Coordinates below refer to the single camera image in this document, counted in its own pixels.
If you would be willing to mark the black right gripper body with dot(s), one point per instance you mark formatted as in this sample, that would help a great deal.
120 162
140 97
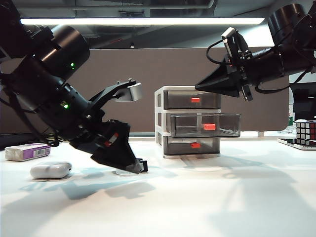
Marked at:
243 74

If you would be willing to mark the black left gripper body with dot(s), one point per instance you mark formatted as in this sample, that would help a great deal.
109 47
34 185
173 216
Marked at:
103 138

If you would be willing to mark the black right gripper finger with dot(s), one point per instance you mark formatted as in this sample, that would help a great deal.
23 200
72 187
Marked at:
219 75
222 87

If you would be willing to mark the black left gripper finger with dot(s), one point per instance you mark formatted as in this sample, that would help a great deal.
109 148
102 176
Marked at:
134 166
113 158

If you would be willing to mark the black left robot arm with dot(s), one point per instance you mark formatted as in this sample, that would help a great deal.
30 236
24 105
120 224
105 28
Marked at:
37 74

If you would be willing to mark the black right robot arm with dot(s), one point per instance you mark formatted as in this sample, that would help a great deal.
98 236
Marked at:
291 49

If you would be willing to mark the brown desk partition panel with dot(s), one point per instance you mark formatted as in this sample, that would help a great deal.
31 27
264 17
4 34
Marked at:
172 66

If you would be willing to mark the white earbuds charging case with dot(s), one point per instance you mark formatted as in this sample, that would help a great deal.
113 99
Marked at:
49 170

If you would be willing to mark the clear bottle green label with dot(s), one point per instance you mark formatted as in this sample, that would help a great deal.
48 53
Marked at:
291 118

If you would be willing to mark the black computer monitor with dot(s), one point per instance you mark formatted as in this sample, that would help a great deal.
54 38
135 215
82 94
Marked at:
304 103

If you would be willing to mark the purple white tissue pack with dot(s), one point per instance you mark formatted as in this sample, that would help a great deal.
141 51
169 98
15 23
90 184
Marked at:
22 153

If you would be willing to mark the black Rubik's cube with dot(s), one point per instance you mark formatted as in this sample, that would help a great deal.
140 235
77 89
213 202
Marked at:
306 132

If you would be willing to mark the white flat tablet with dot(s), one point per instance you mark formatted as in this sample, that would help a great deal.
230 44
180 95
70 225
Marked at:
300 146

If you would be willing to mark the long ceiling light strip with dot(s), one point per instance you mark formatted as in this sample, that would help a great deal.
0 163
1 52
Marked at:
138 21

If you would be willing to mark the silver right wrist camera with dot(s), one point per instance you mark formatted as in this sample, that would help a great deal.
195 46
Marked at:
229 40

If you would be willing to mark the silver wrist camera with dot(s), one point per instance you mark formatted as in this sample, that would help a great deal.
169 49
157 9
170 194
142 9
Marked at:
132 92
229 40

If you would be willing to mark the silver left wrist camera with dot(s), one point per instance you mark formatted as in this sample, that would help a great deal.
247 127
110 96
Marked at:
132 92

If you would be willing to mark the white plastic drawer cabinet frame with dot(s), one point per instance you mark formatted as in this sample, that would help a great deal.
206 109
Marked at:
159 111

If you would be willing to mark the white partition foot bracket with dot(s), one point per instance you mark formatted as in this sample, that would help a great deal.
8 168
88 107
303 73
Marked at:
260 134

